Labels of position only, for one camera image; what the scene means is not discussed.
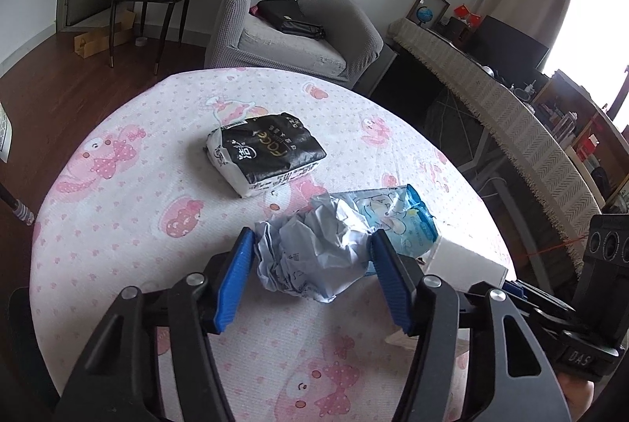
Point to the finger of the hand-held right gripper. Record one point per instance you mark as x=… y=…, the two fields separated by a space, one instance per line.
x=518 y=288
x=560 y=324

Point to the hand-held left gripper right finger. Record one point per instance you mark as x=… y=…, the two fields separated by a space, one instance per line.
x=393 y=284

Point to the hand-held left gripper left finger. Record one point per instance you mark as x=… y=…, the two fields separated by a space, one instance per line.
x=236 y=274

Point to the pale paper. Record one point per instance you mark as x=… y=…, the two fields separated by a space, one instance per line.
x=314 y=250

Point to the person's right hand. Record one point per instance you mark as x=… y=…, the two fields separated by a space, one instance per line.
x=577 y=400

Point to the blue wet wipes pack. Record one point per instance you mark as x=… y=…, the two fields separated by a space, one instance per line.
x=398 y=215

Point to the pink patterned tablecloth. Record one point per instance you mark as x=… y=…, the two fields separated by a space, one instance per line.
x=147 y=186

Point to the black tissue pack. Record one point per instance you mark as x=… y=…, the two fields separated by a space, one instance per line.
x=265 y=149

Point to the beige fringed desk cloth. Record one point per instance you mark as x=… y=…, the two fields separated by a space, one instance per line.
x=516 y=117

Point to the wooden shelf with items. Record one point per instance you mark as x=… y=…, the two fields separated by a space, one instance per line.
x=575 y=122

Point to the grey armchair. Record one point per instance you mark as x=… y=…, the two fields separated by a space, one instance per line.
x=275 y=48

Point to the dark wooden table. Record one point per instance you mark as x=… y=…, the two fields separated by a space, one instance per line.
x=14 y=206

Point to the black monitor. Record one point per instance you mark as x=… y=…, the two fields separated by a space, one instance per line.
x=506 y=46

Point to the black bag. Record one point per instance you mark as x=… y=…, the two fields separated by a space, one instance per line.
x=290 y=17

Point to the small blue globe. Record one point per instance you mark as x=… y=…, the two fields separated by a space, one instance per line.
x=423 y=15

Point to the small red flags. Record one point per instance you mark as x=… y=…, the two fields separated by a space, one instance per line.
x=467 y=13

